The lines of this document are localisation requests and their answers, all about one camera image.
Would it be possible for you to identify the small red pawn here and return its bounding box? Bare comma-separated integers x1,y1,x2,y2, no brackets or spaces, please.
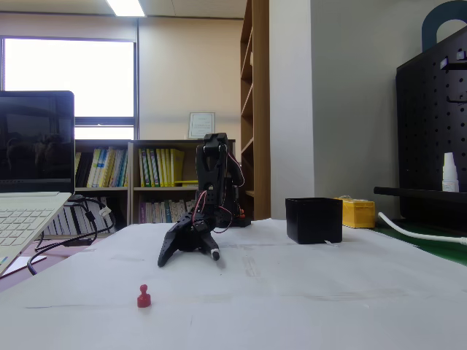
136,284,153,309

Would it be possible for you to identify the black square container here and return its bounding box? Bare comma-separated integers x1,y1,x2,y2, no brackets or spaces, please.
285,197,344,245

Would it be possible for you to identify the yellow cardboard box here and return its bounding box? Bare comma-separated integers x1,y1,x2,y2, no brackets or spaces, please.
333,195,377,230

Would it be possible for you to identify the mixed colour book row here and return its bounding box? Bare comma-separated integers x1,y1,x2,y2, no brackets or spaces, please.
139,198,201,224

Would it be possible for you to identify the low wooden bookshelf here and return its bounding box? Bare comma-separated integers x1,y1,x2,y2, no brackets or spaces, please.
74,139,133,236
128,139,236,225

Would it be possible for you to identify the yellow green book row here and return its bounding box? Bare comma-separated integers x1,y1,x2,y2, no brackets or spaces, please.
138,147,185,189

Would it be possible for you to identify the white paper sheet cover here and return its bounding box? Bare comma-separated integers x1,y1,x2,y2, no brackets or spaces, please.
0,217,467,350

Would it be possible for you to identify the yellow blue book row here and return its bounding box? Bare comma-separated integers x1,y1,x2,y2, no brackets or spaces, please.
75,147,129,189

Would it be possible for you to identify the white book row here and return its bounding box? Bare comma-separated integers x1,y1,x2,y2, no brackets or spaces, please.
43,196,117,236

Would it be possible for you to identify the framed white certificate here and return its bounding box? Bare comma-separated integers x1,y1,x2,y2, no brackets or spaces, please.
188,112,216,140

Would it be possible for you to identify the tall wooden bookshelf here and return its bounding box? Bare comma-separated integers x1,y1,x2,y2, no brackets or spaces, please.
239,0,270,222

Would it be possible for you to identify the white paper slip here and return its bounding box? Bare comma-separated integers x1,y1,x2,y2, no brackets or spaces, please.
1,256,48,278

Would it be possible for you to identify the white laptop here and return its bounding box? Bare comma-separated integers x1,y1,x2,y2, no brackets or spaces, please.
0,90,76,278

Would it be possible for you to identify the bright window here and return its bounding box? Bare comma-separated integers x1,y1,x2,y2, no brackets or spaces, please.
0,35,139,140

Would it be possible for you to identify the green desk mat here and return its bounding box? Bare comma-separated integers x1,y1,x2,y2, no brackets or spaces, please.
371,222,467,263

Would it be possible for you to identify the ceiling light panel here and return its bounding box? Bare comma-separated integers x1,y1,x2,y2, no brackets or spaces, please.
105,0,147,18

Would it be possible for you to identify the white plastic bottle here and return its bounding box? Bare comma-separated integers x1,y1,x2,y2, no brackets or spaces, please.
441,152,460,193

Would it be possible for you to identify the black pegboard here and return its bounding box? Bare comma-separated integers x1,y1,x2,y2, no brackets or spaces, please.
374,25,467,230

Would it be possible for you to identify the teal arch sign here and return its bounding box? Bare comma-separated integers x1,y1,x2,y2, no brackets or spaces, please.
421,0,467,52

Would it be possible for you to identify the red servo wire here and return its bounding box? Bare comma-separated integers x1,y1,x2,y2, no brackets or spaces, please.
195,189,234,234

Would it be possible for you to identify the black cable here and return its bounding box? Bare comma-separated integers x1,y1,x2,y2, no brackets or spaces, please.
27,233,99,277
34,195,117,252

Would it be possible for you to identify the white power cable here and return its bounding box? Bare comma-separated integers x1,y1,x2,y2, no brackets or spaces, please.
377,211,467,246

